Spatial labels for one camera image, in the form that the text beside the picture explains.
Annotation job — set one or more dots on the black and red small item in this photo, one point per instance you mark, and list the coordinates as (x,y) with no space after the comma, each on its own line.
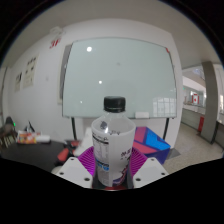
(65,153)

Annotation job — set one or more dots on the flat round red coaster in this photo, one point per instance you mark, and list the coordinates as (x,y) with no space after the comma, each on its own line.
(115,188)

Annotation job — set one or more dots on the whiteboard on stand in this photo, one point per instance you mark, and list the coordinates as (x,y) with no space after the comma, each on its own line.
(120,76)

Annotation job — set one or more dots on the large white wall poster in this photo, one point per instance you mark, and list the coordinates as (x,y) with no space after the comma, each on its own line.
(30,71)

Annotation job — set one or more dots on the small white wall poster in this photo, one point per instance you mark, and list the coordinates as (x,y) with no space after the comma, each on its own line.
(18,81)

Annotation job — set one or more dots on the dark wooden chair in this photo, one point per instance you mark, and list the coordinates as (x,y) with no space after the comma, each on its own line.
(7,133)

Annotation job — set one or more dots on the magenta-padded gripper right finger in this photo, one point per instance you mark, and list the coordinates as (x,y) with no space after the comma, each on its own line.
(150,170)

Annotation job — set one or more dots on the colourful flat orange box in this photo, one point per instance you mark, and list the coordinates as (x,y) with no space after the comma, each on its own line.
(28,137)

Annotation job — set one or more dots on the flat white device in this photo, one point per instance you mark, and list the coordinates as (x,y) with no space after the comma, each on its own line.
(45,138)

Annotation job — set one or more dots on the red standing box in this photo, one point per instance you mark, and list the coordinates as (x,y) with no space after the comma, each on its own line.
(200,124)

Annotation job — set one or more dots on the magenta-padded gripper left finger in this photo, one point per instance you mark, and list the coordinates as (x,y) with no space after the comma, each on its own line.
(73,170)

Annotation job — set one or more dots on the blue cardboard box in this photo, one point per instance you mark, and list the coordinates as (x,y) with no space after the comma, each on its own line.
(151,143)

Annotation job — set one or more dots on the red and white wall sign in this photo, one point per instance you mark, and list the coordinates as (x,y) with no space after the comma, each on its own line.
(195,98)

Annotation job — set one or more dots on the clear black-capped drink bottle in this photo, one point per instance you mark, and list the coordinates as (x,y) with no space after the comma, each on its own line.
(113,143)

